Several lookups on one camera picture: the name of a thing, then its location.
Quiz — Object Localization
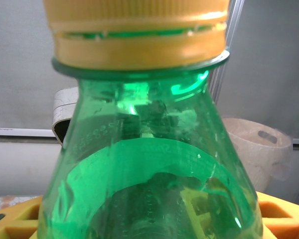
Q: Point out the aluminium frame post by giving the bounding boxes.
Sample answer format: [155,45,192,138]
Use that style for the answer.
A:
[213,0,245,103]

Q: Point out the green Sprite bottle yellow cap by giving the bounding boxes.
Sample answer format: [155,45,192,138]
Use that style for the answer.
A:
[38,0,265,239]

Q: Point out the white ribbed waste bin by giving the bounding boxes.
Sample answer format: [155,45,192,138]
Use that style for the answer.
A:
[220,117,294,193]

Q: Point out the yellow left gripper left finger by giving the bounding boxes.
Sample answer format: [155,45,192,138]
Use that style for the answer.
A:
[0,195,44,239]

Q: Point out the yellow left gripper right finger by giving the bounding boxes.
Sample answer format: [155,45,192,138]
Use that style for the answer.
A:
[255,191,299,239]

